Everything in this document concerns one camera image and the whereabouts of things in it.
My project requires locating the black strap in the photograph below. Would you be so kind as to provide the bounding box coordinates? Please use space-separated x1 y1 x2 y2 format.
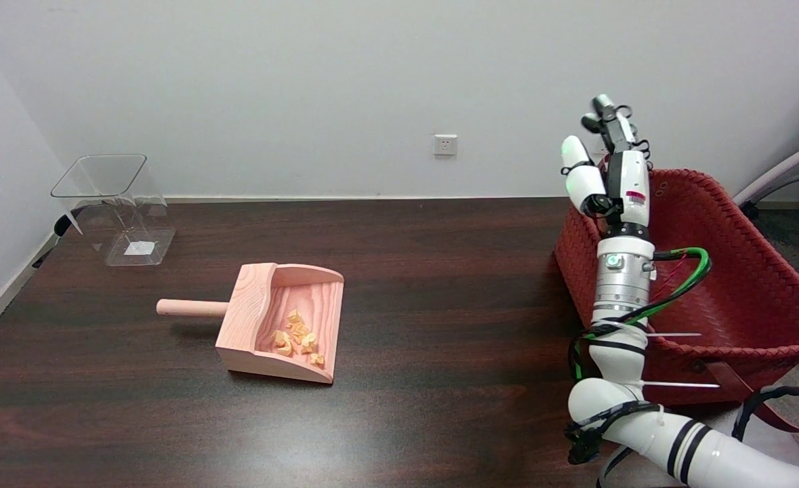
32 206 92 269

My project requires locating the reddish brown woven basket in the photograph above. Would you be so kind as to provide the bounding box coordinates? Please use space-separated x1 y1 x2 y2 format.
554 167 799 433

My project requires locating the black curved tube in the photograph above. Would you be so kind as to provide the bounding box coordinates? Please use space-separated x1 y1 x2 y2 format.
740 164 799 219

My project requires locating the black and grey cable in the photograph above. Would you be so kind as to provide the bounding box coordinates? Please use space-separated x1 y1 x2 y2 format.
732 386 799 443

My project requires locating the green and black cable bundle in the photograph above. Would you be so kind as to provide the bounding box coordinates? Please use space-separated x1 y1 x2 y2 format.
565 247 713 468

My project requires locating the white curved tube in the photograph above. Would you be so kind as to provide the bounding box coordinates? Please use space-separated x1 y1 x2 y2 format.
733 133 799 205

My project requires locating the clear plastic bin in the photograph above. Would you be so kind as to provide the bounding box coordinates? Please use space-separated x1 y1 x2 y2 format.
51 154 176 267

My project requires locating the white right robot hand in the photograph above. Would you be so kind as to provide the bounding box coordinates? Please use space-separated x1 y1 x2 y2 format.
560 94 653 237

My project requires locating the light wooden dustpan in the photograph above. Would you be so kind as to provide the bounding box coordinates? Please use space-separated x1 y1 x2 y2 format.
156 263 345 385

